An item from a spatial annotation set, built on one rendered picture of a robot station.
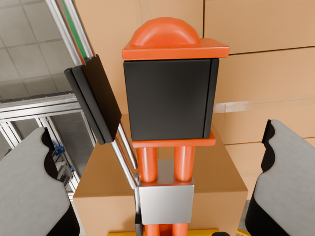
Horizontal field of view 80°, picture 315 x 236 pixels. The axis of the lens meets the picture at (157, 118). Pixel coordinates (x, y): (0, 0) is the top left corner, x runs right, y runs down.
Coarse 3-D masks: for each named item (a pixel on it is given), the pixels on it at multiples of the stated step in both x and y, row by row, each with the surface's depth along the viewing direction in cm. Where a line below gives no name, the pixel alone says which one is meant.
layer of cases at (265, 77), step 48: (96, 0) 58; (144, 0) 58; (192, 0) 59; (240, 0) 59; (288, 0) 59; (96, 48) 65; (240, 48) 66; (288, 48) 66; (240, 96) 75; (288, 96) 75; (240, 144) 86
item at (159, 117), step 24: (144, 48) 13; (168, 48) 13; (192, 48) 13; (216, 48) 13; (144, 72) 13; (168, 72) 14; (192, 72) 14; (216, 72) 14; (144, 96) 14; (168, 96) 14; (192, 96) 14; (144, 120) 15; (168, 120) 15; (192, 120) 15; (144, 144) 17; (168, 144) 17; (192, 144) 17
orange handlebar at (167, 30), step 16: (144, 32) 14; (160, 32) 14; (176, 32) 14; (192, 32) 14; (144, 160) 19; (176, 160) 20; (192, 160) 20; (144, 176) 20; (176, 176) 21; (160, 224) 28; (176, 224) 25
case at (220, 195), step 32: (128, 128) 67; (96, 160) 53; (128, 160) 53; (224, 160) 51; (96, 192) 43; (128, 192) 43; (224, 192) 43; (96, 224) 47; (128, 224) 48; (192, 224) 48; (224, 224) 48
